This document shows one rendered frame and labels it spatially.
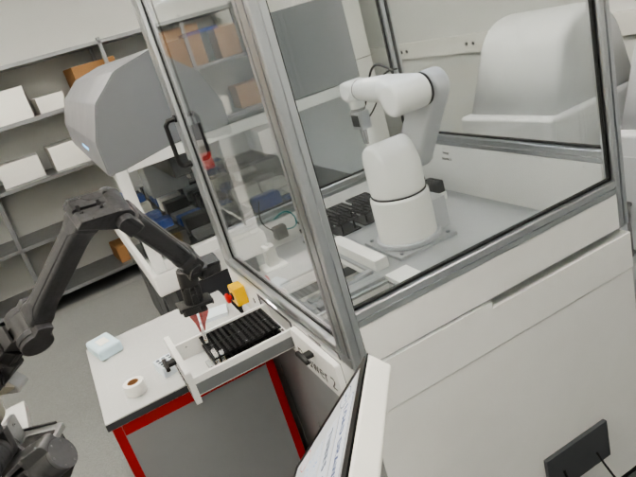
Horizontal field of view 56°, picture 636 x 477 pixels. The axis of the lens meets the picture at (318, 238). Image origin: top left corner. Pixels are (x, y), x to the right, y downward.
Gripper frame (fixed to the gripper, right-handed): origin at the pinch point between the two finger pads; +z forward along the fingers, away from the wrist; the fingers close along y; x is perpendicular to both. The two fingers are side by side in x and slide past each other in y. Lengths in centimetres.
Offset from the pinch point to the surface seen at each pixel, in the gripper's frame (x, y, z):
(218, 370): 10.7, 0.3, 9.3
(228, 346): 3.9, -5.6, 7.2
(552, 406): 53, -84, 38
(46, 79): -417, 9, -65
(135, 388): -18.0, 23.0, 21.4
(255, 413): -11.7, -11.5, 44.7
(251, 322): -4.8, -16.2, 6.8
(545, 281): 51, -85, -3
